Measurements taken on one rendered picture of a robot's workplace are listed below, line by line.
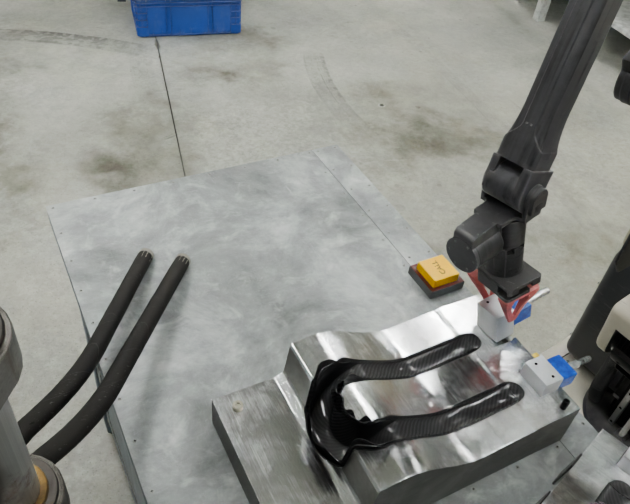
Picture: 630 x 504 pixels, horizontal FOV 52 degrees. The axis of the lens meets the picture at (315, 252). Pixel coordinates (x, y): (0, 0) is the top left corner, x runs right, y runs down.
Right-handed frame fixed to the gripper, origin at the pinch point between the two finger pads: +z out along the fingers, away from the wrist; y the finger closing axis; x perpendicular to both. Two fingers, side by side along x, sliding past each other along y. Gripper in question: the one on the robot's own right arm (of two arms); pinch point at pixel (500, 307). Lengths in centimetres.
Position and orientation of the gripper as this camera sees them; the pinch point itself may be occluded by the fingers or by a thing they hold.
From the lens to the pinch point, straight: 112.1
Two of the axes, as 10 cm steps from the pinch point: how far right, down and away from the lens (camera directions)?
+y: 4.7, 5.0, -7.3
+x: 8.7, -3.9, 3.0
